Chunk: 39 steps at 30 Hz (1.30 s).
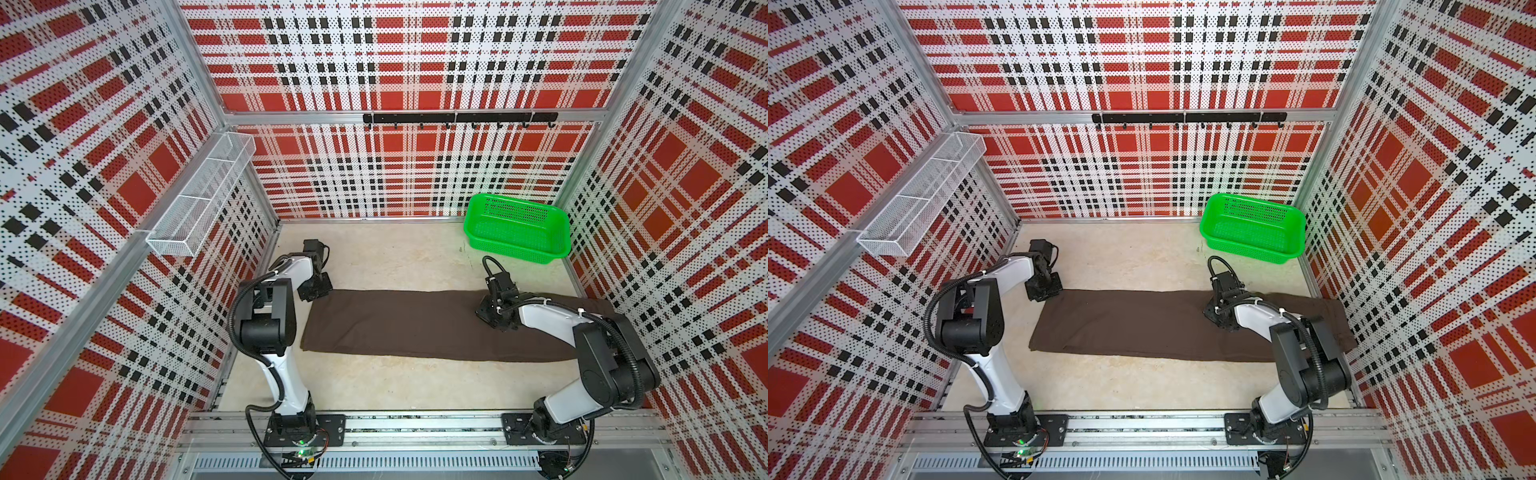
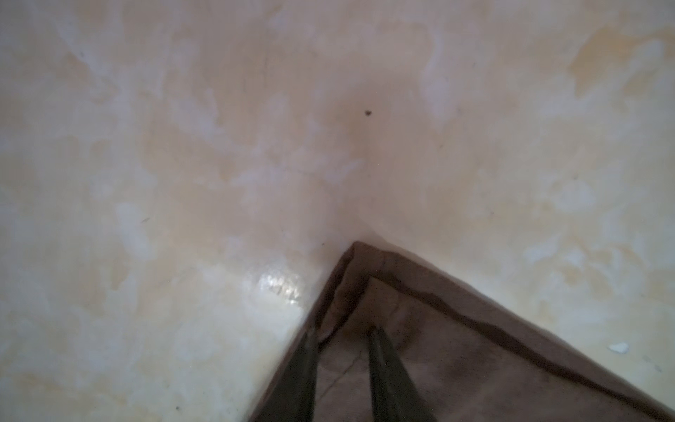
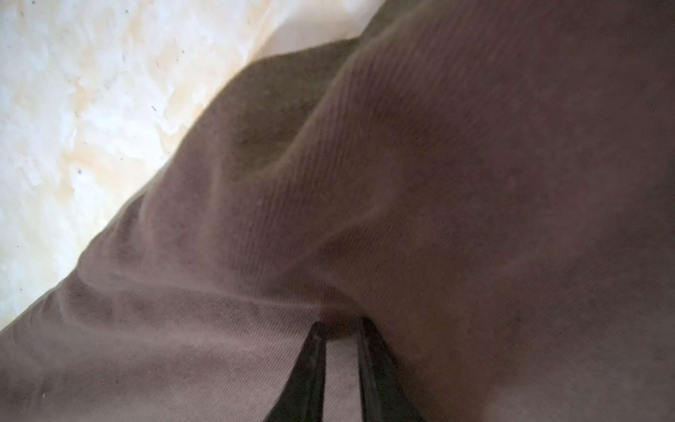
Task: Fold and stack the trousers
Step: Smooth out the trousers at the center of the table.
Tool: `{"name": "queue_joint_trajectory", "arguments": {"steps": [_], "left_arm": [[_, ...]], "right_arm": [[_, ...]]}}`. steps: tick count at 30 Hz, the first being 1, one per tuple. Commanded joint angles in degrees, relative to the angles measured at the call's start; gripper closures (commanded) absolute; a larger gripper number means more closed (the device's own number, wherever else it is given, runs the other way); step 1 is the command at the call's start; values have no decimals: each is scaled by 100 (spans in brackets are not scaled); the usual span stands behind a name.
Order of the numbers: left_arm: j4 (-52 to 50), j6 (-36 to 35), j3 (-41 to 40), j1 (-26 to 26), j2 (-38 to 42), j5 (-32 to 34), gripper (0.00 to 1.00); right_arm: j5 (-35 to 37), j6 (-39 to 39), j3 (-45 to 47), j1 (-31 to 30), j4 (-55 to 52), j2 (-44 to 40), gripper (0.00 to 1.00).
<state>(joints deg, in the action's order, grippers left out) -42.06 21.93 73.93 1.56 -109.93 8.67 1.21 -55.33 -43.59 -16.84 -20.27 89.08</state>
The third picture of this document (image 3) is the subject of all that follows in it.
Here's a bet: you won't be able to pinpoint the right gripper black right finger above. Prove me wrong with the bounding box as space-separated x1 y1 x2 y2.
358 318 425 422

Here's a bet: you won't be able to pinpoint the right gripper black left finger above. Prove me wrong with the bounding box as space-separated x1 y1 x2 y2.
264 322 327 422

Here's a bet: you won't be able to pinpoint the brown trousers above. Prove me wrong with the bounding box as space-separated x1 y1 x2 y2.
1 1 674 421

